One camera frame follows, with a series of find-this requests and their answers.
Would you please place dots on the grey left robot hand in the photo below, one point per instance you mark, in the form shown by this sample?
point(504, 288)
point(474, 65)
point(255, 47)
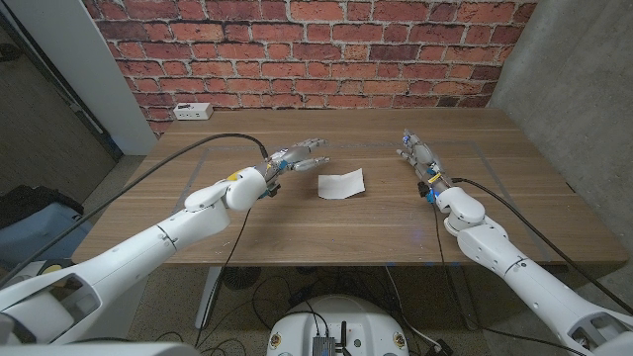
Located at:
point(289, 158)

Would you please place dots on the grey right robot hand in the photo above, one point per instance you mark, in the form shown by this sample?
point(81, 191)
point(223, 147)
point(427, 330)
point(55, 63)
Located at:
point(426, 160)

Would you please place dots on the white paper shipping label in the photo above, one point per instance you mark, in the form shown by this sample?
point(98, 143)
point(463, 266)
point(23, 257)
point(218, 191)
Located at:
point(341, 185)

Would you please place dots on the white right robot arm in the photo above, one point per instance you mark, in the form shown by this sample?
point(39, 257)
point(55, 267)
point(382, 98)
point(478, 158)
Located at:
point(494, 247)

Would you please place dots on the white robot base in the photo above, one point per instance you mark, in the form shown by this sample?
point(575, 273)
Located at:
point(338, 316)

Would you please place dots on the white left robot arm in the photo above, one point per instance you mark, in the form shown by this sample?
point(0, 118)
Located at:
point(123, 257)

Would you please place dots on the yellow toy banana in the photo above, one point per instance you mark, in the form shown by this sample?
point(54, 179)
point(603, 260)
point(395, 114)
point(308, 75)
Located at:
point(235, 174)

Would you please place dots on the red brick printed backdrop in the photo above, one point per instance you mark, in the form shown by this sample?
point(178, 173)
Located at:
point(306, 54)

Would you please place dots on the white power strip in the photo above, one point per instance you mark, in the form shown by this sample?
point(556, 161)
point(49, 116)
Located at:
point(193, 111)

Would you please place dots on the black round floor fan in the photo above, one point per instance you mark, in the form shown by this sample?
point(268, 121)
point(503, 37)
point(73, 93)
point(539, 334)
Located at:
point(241, 278)

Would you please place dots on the grey table leg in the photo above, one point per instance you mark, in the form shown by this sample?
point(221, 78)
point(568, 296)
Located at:
point(467, 309)

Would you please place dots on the white table leg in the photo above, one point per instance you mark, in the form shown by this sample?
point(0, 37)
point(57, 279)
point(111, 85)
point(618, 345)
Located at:
point(207, 296)

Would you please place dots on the black bag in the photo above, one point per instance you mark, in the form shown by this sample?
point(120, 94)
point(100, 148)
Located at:
point(34, 200)

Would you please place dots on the blue plastic bin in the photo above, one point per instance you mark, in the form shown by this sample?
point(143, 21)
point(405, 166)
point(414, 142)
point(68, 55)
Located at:
point(39, 237)

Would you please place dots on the black yellow padded device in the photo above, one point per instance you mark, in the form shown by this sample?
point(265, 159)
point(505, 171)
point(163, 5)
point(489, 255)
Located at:
point(52, 269)

